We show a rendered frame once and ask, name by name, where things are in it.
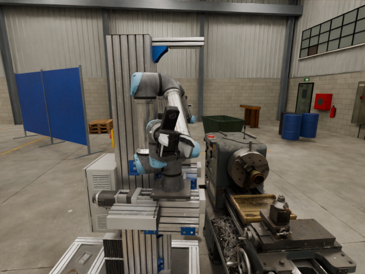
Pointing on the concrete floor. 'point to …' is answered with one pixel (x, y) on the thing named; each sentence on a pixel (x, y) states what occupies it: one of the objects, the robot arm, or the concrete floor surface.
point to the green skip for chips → (222, 124)
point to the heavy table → (253, 113)
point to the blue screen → (54, 105)
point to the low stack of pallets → (100, 126)
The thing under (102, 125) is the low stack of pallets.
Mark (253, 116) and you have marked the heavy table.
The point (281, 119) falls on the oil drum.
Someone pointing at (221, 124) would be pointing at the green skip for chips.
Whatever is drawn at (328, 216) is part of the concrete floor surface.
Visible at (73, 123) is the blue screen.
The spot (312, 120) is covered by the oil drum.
